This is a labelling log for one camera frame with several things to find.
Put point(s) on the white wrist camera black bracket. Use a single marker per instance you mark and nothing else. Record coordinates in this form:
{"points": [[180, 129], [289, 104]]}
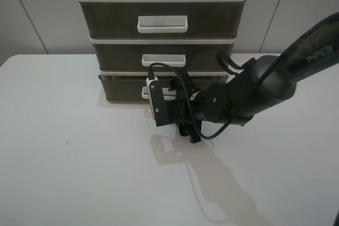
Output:
{"points": [[157, 102]]}

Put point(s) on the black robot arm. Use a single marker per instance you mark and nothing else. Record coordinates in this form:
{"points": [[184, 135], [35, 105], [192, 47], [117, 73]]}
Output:
{"points": [[263, 83]]}

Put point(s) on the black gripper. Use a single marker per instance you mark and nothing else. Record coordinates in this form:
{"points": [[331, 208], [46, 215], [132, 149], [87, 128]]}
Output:
{"points": [[189, 107]]}

